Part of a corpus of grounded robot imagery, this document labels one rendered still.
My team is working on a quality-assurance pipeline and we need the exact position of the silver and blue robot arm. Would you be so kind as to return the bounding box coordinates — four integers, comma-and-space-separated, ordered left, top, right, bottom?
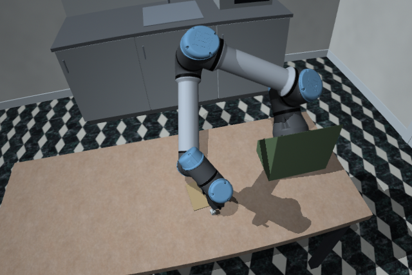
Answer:
175, 26, 323, 204

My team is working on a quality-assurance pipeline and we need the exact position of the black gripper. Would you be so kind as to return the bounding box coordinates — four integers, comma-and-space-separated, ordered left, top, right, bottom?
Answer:
205, 193, 225, 210

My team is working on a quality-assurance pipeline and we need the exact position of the tan flat mat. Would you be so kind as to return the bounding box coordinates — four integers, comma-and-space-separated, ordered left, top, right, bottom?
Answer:
185, 182, 210, 211

